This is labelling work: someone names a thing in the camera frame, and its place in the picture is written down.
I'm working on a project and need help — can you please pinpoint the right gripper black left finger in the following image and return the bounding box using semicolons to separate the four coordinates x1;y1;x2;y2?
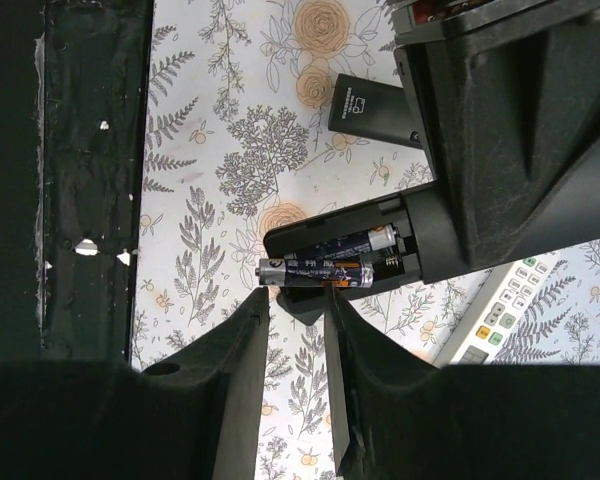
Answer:
0;288;270;479

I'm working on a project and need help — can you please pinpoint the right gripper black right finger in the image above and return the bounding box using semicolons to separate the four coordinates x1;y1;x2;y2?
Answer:
324;288;600;479

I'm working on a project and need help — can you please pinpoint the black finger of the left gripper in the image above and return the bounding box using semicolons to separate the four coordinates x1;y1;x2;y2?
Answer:
392;1;600;270

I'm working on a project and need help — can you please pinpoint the black remote with back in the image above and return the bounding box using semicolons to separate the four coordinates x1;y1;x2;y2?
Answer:
262;117;600;326

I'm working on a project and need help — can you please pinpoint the dark blue AAA battery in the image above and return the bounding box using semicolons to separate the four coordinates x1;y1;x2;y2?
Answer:
284;225;397;260

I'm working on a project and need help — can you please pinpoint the black slim remote control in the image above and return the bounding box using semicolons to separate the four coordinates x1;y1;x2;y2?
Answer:
328;74;422;149

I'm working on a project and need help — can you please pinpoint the white air conditioner remote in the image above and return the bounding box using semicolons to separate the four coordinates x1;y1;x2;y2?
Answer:
433;251;561;368

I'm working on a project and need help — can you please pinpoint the floral patterned table mat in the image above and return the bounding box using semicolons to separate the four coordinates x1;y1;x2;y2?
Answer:
131;1;600;479

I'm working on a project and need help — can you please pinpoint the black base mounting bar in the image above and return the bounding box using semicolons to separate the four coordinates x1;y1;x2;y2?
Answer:
0;1;154;361

